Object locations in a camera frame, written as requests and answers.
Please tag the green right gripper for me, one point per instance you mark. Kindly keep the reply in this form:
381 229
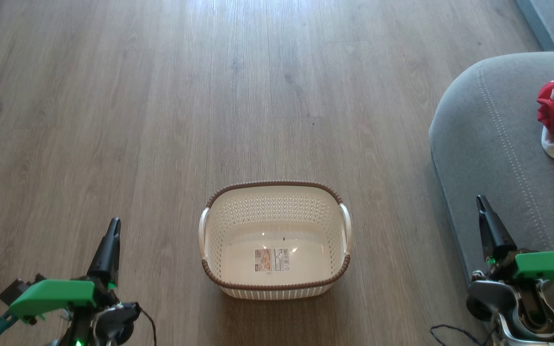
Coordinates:
546 266

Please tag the grey fabric sofa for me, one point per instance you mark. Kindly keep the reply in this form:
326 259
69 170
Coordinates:
498 144

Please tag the paper label sticker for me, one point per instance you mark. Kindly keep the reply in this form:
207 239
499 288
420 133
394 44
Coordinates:
272 259

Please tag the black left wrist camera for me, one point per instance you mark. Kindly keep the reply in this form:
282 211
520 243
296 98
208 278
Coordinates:
13 289

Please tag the white woven plastic laundry basket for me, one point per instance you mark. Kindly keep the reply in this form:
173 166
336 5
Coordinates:
277 202

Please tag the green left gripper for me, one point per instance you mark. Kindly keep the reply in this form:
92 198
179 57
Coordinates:
53 293

